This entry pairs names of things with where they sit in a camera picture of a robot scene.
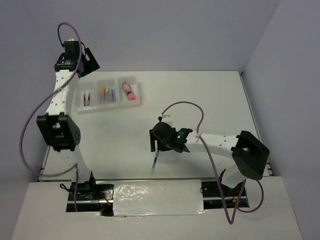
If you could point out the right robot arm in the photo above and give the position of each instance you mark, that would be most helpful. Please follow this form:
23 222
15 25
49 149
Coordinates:
249 155

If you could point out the pink glue stick tube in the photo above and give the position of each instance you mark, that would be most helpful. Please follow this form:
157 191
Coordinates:
128 91

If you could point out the dark blue gel pen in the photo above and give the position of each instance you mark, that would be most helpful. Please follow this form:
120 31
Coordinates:
153 167

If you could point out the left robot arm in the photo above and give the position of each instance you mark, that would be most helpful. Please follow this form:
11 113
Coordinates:
57 127

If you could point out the white three-compartment tray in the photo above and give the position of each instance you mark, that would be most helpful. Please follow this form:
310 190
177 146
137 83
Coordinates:
95 85

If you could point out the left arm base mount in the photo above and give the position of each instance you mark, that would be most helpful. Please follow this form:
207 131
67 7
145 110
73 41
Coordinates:
90 197

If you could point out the blue highlighter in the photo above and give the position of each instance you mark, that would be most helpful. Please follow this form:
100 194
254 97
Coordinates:
114 97

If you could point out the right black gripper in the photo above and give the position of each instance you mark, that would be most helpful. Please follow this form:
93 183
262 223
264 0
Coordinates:
153 138

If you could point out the teal gel pen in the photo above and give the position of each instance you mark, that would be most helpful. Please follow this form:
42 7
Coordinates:
88 99

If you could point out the orange highlighter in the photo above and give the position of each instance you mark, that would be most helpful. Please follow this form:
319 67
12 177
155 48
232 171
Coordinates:
103 92

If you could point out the silver foil cover plate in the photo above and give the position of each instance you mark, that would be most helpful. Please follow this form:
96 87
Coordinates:
157 198

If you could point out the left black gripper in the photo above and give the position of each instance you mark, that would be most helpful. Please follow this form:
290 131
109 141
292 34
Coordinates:
91 64

